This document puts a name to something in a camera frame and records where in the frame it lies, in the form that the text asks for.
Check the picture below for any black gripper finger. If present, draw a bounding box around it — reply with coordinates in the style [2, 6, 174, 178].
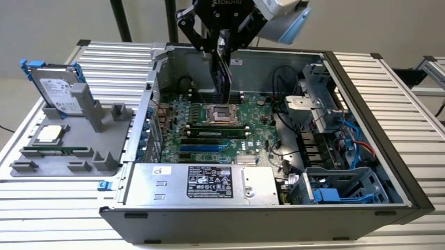
[175, 9, 221, 53]
[228, 12, 268, 52]

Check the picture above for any graphics card with black shroud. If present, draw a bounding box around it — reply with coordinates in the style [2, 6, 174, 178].
[210, 48, 234, 104]

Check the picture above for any black stand pole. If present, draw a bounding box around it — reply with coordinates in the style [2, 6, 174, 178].
[110, 0, 133, 42]
[165, 0, 181, 44]

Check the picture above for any green motherboard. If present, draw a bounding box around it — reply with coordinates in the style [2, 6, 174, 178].
[158, 91, 282, 167]

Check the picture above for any CPU socket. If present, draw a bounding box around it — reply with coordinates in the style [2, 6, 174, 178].
[205, 103, 236, 123]

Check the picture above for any silver metal drive cage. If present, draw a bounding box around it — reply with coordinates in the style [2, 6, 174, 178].
[285, 64, 349, 133]

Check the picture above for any green RAM stick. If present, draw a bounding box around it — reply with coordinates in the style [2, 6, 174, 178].
[190, 129, 245, 139]
[23, 147, 90, 154]

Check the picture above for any long black expansion slot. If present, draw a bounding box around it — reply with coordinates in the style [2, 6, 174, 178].
[179, 139, 224, 145]

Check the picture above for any hard disk in blue carrier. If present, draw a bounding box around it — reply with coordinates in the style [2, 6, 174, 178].
[19, 59, 93, 117]

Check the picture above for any blue expansion slot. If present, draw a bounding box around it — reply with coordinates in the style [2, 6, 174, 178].
[179, 144, 224, 153]

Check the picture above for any silver finned heatsink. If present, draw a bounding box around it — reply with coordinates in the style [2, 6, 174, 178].
[238, 154, 261, 165]

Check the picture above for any grey plastic parts rack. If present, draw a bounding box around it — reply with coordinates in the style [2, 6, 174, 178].
[10, 83, 137, 178]

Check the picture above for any silver CPU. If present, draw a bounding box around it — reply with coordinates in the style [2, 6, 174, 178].
[37, 126, 67, 143]

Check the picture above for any silver power supply unit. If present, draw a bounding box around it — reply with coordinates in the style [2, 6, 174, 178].
[123, 162, 281, 206]

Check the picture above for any blue plastic bay latch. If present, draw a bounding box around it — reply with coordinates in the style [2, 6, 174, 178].
[313, 187, 341, 204]

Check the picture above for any black and silver PC case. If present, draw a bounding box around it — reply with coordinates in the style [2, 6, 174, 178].
[99, 43, 436, 245]

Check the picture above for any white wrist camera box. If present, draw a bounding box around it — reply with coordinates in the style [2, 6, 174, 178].
[253, 0, 310, 21]

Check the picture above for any blue wire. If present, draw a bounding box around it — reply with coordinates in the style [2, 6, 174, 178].
[336, 117, 364, 170]

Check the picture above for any red wire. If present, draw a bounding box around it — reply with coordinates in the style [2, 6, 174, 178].
[353, 140, 376, 157]

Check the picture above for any aluminium frame table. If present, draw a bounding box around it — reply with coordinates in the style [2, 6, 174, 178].
[409, 56, 445, 97]

